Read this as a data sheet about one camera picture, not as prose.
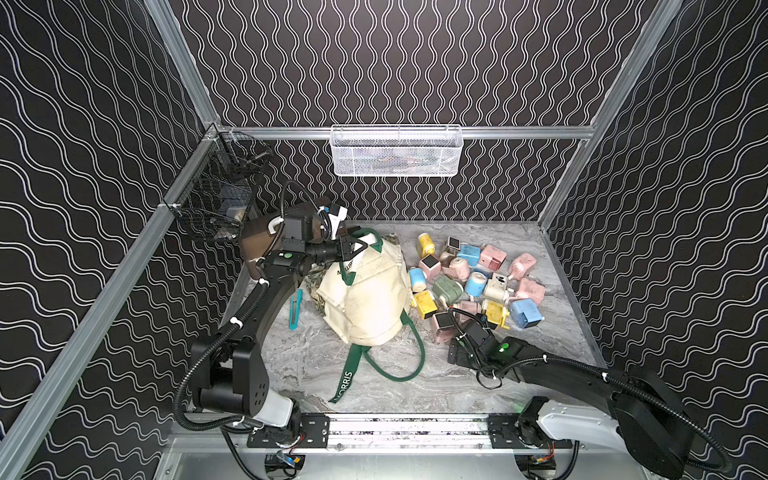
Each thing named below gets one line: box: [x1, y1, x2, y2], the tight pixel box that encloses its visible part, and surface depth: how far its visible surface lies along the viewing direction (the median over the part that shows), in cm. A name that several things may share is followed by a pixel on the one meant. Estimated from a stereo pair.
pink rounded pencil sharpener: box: [508, 253, 537, 281], surface depth 102 cm
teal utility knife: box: [290, 289, 303, 330], surface depth 97 cm
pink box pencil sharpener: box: [480, 245, 508, 271], surface depth 106 cm
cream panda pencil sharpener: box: [484, 272, 510, 301], surface depth 99 cm
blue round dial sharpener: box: [409, 268, 427, 293], surface depth 97 cm
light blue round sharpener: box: [466, 272, 487, 297], surface depth 99 cm
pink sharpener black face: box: [419, 254, 442, 281], surface depth 102 cm
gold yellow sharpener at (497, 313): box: [486, 300, 510, 330], surface depth 94 cm
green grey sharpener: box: [432, 275, 464, 306], surface depth 98 cm
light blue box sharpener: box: [510, 299, 543, 329], surface depth 92 cm
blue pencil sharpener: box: [458, 244, 480, 267], surface depth 107 cm
